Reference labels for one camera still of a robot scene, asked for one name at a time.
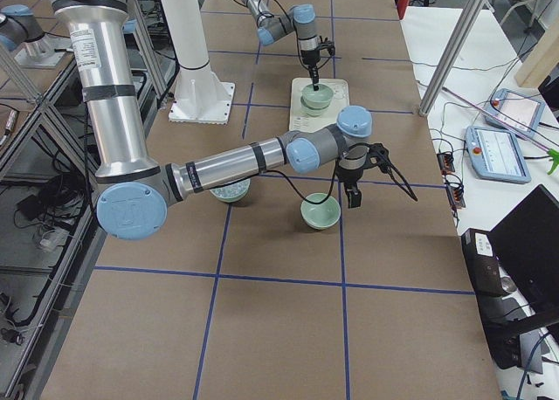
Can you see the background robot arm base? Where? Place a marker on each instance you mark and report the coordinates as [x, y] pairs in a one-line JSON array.
[[21, 29]]

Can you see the green bowl on tray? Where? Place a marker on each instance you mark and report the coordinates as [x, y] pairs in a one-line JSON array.
[[313, 111]]

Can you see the cream bear tray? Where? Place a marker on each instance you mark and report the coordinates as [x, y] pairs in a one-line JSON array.
[[301, 122]]

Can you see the green bowl with ice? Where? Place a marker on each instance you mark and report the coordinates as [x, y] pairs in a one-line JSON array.
[[245, 182]]

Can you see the ice cubes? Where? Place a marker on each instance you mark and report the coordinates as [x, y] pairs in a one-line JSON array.
[[230, 192]]

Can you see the near teach pendant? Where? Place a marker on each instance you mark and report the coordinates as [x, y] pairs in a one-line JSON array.
[[495, 155]]

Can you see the teach pendant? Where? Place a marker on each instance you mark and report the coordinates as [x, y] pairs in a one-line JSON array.
[[495, 155], [516, 109]]

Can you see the far teach pendant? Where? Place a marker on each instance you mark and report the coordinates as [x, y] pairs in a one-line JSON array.
[[516, 109]]

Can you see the black laptop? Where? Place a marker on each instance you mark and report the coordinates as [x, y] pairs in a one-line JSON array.
[[526, 244]]

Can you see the black computer box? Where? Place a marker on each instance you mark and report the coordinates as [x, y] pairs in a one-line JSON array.
[[493, 286]]

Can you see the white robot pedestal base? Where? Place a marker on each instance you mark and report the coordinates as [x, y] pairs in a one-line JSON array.
[[199, 95]]

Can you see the aluminium frame post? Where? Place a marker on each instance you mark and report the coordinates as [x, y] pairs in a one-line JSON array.
[[462, 28]]

